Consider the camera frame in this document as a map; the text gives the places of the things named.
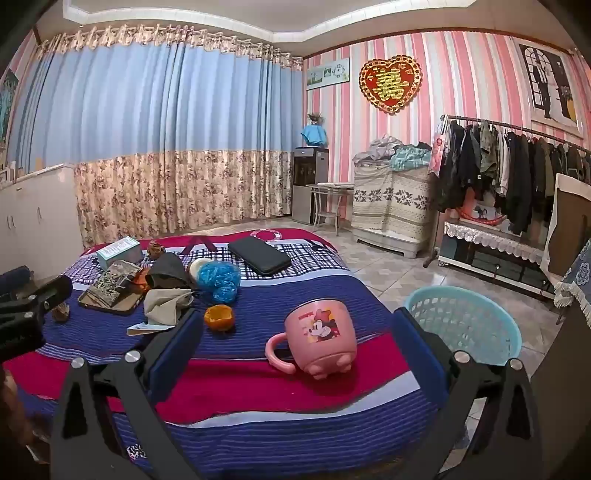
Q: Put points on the blue lace cloth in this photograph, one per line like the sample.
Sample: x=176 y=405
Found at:
x=577 y=281

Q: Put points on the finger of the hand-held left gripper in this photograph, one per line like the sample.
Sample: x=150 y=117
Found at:
x=14 y=281
x=51 y=295

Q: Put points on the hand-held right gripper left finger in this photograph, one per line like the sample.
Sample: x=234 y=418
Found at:
x=178 y=350

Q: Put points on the small black stand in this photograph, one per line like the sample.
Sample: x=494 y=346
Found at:
x=319 y=248

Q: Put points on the small potted plant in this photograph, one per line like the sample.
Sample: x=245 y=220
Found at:
x=316 y=118

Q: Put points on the folded brown table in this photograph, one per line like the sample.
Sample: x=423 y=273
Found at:
x=570 y=221

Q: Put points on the brown paper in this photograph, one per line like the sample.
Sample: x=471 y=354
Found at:
x=156 y=249

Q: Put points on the white low cabinet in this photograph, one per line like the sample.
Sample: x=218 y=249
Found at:
x=37 y=217

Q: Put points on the beige cloth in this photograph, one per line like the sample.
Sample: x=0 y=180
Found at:
x=164 y=307

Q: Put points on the grey water dispenser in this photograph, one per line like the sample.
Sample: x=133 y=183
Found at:
x=304 y=184

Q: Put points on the landscape wall picture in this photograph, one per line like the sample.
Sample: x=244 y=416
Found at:
x=328 y=74

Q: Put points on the white printed box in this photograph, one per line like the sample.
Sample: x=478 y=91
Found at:
x=487 y=211

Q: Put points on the orange peel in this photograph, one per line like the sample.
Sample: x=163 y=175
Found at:
x=219 y=318

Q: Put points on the white lace cloth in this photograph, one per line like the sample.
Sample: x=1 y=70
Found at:
x=494 y=237

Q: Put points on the red heart wall decoration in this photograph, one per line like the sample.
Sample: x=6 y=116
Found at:
x=390 y=85

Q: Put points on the person's left forearm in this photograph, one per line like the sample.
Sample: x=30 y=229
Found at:
x=9 y=392

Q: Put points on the dark bag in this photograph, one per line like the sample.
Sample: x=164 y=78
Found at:
x=168 y=272

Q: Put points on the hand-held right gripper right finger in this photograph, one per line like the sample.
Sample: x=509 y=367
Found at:
x=418 y=344

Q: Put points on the row of hanging dark clothes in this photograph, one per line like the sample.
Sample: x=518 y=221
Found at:
x=508 y=170

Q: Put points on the blue plastic bag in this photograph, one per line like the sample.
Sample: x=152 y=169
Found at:
x=219 y=279

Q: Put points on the covered cabinet with laundry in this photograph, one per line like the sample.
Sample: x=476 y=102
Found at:
x=392 y=203

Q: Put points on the metal clothes rack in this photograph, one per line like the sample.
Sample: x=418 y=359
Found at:
x=508 y=127

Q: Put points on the brown tray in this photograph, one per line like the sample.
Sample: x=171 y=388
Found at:
x=124 y=307

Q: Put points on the pink cartoon mug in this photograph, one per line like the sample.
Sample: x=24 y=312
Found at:
x=318 y=332

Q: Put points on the light blue plastic basket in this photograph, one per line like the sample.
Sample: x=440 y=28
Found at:
x=466 y=318

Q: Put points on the white paper card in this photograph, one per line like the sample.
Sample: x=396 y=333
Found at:
x=147 y=328

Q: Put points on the pink hanging bag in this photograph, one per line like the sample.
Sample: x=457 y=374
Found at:
x=436 y=154

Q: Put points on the teal folded cloth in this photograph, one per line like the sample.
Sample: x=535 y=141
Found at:
x=411 y=157

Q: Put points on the framed photo wall poster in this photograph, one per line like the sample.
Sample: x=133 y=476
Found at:
x=549 y=87

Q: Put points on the teal wall picture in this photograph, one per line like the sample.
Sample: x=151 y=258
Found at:
x=7 y=106

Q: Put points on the grey clothes pile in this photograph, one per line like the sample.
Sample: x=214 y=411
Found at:
x=376 y=150

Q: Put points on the white round container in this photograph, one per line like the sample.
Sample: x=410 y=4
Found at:
x=197 y=267

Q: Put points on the small brown nut shell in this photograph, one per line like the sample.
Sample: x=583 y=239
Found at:
x=60 y=312

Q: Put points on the dark cabinet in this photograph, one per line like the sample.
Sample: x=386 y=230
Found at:
x=563 y=392

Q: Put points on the orange wrapper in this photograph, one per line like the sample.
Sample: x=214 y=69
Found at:
x=142 y=282

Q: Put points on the black flat case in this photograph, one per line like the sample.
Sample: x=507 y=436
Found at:
x=258 y=256

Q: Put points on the low glass door cabinet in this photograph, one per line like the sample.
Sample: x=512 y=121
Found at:
x=489 y=267

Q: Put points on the blue covered water bottle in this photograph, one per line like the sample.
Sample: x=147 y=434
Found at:
x=315 y=135

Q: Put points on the blue and floral curtain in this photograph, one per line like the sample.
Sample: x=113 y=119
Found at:
x=161 y=115

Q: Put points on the green and white box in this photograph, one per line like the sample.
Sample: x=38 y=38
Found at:
x=117 y=253

